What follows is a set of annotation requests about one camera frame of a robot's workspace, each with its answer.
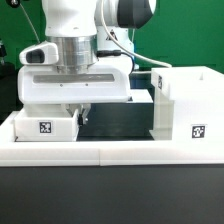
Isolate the white marker tag sheet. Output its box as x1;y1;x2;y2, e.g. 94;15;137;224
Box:
128;89;153;103

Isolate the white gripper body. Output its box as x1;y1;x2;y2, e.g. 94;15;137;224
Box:
18;42;132;105

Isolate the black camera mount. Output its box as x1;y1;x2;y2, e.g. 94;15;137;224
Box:
0;38;15;78

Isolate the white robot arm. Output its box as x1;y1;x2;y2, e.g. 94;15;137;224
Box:
18;0;156;121

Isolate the white drawer cabinet box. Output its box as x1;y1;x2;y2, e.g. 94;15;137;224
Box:
150;66;224;141

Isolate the white drawer tray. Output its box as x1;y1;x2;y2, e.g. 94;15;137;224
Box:
14;105;79;142

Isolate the white thin cable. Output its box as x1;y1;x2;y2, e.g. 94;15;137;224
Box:
18;3;42;44

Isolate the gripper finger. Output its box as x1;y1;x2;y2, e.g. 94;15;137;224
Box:
78;104;90;126

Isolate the white U-shaped border frame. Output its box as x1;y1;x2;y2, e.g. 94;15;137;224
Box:
0;113;224;167

